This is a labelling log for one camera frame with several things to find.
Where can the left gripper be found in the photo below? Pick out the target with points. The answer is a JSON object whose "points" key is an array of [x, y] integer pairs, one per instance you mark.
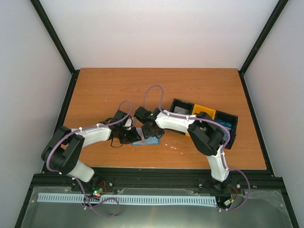
{"points": [[133, 138]]}

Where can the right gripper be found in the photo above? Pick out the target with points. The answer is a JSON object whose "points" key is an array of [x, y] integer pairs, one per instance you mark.
{"points": [[146, 134]]}

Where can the teal card holder wallet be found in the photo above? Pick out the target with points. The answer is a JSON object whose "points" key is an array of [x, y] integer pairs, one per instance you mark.
{"points": [[149, 141]]}

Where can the red white credit card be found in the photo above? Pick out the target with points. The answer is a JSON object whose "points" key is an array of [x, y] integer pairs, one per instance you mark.
{"points": [[142, 141]]}

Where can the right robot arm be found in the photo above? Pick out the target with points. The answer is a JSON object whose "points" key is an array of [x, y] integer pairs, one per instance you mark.
{"points": [[206, 134]]}

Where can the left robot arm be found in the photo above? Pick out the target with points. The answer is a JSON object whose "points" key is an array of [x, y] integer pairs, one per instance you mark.
{"points": [[63, 150]]}

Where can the black card bin left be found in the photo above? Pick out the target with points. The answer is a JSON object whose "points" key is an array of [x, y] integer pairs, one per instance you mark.
{"points": [[183, 104]]}

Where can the black card bin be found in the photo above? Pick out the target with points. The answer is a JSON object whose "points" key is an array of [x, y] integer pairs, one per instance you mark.
{"points": [[183, 104], [230, 118]]}

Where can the blue card stack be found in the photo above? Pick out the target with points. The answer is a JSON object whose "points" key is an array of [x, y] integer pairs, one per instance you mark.
{"points": [[226, 124]]}

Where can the black card bin right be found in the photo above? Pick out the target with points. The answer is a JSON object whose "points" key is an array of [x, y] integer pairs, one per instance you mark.
{"points": [[230, 118]]}

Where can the electronics board with leds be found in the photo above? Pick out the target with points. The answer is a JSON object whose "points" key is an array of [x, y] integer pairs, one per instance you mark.
{"points": [[100, 189]]}

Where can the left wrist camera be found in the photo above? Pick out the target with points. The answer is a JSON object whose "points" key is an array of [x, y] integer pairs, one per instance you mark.
{"points": [[129, 122]]}

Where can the black front rail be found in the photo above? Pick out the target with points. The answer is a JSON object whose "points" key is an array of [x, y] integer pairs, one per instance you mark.
{"points": [[198, 181]]}

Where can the light blue cable duct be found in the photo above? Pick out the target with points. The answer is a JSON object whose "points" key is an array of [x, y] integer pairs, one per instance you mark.
{"points": [[134, 200]]}

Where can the black frame post left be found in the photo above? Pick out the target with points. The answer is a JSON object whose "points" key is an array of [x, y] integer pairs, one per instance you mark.
{"points": [[52, 33]]}

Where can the black frame post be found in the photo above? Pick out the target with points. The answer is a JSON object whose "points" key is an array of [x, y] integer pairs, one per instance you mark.
{"points": [[275, 14], [52, 33]]}

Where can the black frame post right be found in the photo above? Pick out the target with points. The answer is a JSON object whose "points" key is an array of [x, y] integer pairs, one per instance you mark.
{"points": [[275, 14]]}

